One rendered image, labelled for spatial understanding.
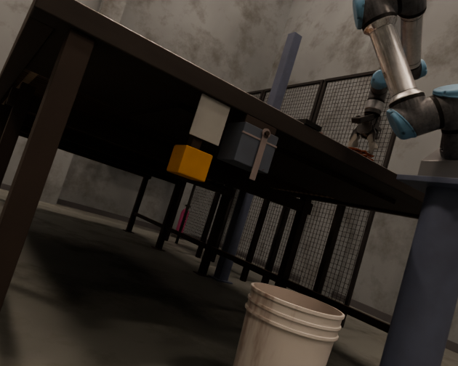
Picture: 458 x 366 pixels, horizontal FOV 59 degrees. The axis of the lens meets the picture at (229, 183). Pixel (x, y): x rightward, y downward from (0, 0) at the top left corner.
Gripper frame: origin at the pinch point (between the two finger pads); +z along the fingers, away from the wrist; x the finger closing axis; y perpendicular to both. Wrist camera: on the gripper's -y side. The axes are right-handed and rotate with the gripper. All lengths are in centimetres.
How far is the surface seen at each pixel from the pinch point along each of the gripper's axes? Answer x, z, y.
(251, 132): -13, 19, -74
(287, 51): 168, -121, 93
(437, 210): -46, 23, -16
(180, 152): -9, 32, -92
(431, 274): -49, 43, -15
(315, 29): 380, -318, 332
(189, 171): -11, 36, -89
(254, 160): -14, 26, -70
